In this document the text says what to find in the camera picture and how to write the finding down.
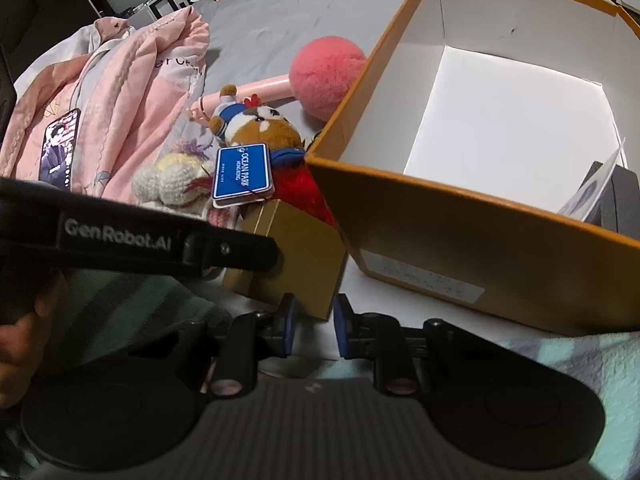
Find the pink fluffy pompom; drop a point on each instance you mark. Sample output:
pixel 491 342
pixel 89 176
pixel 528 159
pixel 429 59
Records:
pixel 325 75

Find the red fluffy object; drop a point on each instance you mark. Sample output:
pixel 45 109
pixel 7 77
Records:
pixel 300 187

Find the cream crochet doll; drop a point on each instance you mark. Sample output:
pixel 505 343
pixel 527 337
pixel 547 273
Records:
pixel 170 172

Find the person's left hand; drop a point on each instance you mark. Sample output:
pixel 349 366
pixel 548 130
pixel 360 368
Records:
pixel 25 355

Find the brown plush toy sailor outfit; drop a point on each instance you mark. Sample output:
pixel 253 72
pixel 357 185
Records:
pixel 260 125

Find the blue hang tag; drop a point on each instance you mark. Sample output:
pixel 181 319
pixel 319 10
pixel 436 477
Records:
pixel 242 172

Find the smartphone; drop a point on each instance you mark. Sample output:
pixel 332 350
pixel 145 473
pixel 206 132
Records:
pixel 57 150

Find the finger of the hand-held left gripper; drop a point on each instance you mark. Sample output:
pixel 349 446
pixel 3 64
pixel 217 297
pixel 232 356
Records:
pixel 235 256

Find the orange cardboard box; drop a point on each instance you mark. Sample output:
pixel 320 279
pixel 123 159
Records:
pixel 450 240

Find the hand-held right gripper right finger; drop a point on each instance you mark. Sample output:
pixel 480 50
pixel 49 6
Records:
pixel 342 326

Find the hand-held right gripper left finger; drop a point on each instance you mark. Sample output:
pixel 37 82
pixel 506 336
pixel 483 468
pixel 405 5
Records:
pixel 287 325

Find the teal striped fleece clothing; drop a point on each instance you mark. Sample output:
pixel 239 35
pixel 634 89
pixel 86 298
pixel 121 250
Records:
pixel 600 385

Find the small black box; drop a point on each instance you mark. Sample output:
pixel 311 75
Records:
pixel 622 200

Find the dark cabinet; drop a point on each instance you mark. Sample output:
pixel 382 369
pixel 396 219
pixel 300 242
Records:
pixel 40 10

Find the gold cardboard box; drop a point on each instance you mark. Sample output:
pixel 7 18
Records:
pixel 300 255

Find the white lotion tube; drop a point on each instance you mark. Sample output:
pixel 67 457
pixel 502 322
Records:
pixel 590 195

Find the pink quilt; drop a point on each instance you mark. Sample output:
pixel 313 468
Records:
pixel 135 85

